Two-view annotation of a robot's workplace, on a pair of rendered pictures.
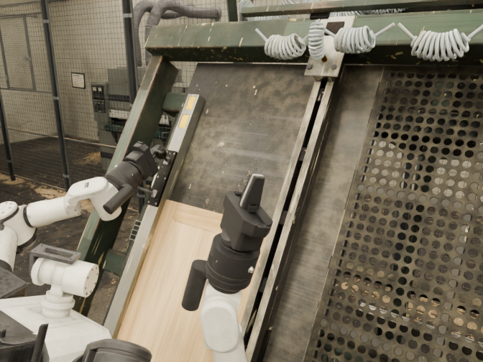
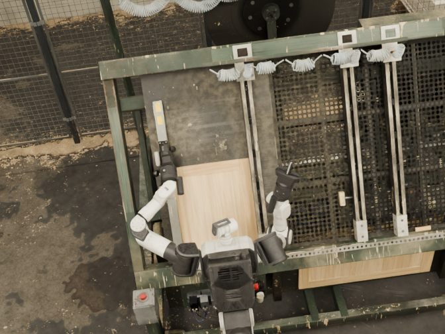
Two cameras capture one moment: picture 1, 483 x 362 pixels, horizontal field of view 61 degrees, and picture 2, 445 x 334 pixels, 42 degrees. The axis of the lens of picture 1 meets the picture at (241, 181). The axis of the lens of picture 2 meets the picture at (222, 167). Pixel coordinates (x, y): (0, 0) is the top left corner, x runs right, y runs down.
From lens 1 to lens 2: 2.36 m
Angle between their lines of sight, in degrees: 40
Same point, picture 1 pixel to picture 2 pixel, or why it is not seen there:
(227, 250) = (285, 189)
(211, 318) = (285, 211)
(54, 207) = (155, 207)
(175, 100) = (130, 103)
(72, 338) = (249, 243)
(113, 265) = not seen: hidden behind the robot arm
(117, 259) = not seen: hidden behind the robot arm
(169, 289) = (202, 210)
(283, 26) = (209, 53)
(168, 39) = (121, 71)
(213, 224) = (210, 169)
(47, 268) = (222, 229)
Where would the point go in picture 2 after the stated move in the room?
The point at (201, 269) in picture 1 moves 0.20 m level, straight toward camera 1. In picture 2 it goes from (276, 198) to (308, 217)
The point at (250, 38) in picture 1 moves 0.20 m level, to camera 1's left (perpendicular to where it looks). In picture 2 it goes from (190, 63) to (159, 79)
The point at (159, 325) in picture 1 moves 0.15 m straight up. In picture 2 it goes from (206, 228) to (203, 211)
